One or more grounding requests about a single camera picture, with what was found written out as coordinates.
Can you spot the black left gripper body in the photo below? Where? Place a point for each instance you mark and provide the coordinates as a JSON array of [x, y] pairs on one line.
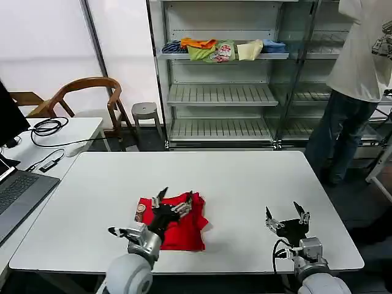
[[162, 216]]

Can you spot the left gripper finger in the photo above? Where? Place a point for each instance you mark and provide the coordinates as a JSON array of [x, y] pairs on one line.
[[183, 208], [156, 202]]

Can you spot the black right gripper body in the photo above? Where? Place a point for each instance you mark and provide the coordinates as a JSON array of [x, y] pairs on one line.
[[294, 229]]

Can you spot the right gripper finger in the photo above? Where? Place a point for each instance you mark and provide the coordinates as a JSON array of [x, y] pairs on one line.
[[272, 225], [304, 218]]

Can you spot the red shirt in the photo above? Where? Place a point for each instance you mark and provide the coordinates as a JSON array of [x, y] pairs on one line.
[[186, 232]]

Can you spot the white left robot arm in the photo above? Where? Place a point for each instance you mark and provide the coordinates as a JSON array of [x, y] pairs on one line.
[[131, 275]]

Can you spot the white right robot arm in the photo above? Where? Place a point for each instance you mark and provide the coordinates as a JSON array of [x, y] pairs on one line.
[[315, 275]]

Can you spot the grey plastic stool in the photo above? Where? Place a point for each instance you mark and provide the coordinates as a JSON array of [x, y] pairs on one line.
[[144, 110]]

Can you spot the grey shelf rack with clothes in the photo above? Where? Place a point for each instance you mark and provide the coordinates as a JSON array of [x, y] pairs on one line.
[[220, 95]]

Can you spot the glass-sided metal shelf rack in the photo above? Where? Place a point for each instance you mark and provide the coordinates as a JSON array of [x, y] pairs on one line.
[[309, 92]]

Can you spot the grey laptop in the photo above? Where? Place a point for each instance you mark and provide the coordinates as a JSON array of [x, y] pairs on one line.
[[21, 190]]

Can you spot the curved-back wooden chair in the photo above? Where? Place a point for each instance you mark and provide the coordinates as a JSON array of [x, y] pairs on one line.
[[88, 82]]

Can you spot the person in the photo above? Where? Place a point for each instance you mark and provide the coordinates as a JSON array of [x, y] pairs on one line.
[[355, 61]]

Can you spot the flat wooden chair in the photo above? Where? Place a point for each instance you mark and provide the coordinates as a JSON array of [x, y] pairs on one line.
[[26, 99]]

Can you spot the black monitor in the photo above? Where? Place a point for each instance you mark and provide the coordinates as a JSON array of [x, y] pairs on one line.
[[9, 116]]

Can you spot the white metal frame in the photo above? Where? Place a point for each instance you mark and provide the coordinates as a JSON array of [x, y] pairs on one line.
[[376, 179]]

